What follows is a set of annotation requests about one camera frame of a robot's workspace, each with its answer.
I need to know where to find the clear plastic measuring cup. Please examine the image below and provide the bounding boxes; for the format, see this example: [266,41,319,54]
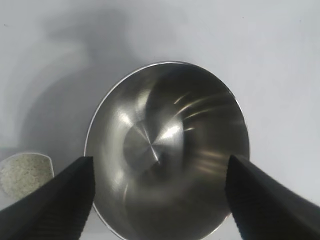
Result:
[0,150,56,202]

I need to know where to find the stainless steel mixing bowl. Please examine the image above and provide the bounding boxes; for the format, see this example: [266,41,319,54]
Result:
[84,60,251,240]

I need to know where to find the white rice grains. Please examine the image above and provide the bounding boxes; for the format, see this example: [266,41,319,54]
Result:
[0,153,55,201]

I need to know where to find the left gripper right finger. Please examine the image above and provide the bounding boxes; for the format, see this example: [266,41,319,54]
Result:
[224,154,320,240]

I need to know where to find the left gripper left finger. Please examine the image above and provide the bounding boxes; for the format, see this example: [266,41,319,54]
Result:
[0,155,97,240]

